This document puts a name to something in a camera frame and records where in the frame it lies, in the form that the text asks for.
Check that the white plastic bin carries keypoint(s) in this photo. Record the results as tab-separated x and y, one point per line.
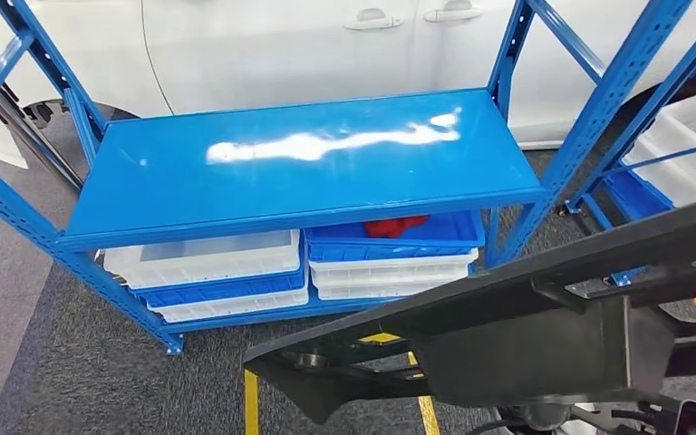
384	269
684	156
372	292
234	306
204	261

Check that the white car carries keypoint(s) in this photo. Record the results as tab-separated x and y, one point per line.
264	54

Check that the blue plastic bin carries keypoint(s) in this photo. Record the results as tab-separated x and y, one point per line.
384	247
633	195

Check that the red cloth item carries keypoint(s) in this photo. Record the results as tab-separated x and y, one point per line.
393	227

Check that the blue metal shelf rack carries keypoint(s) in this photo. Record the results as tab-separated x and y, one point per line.
654	107
300	180

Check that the black plastic frame part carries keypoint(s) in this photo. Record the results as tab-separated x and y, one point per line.
534	354

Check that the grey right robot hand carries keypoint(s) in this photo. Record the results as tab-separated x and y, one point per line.
546	417

